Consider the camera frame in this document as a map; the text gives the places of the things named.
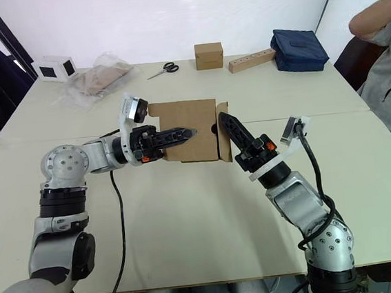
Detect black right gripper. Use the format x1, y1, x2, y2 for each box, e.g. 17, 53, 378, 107
210, 107, 282, 178

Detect black slanted post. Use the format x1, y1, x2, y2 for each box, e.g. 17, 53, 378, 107
0, 0, 39, 83

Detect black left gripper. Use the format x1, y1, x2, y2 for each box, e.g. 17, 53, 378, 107
129, 119, 201, 165

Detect small cardboard box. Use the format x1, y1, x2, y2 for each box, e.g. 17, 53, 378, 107
146, 96, 236, 171
192, 41, 226, 72

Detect wooden block with holes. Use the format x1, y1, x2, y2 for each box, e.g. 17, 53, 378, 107
226, 48, 279, 74

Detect dark brown chair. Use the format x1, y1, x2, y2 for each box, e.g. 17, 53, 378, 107
330, 33, 391, 94

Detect clear plastic bag of cardboard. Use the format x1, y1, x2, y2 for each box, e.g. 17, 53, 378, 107
52, 48, 139, 114

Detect black handled scissors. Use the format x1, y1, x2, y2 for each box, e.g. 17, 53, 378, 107
145, 60, 181, 81

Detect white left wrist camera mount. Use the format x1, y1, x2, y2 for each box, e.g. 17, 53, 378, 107
115, 92, 155, 169

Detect closed small cardboard box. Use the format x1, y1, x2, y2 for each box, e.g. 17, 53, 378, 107
192, 41, 226, 72

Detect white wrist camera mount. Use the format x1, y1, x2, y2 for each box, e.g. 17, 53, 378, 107
243, 114, 316, 184
115, 92, 155, 169

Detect white cube with black squares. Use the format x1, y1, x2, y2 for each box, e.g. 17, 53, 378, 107
30, 52, 80, 85

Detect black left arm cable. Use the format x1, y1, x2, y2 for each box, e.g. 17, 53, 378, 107
88, 128, 138, 293

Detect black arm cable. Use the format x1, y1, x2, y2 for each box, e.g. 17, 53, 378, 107
285, 118, 341, 252
88, 128, 138, 293

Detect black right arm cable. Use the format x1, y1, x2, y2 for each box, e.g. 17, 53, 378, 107
285, 118, 341, 252

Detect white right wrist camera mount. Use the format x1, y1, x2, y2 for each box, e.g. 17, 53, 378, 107
243, 114, 316, 184

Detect navy blue fabric bag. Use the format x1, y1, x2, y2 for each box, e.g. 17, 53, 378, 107
268, 24, 332, 77

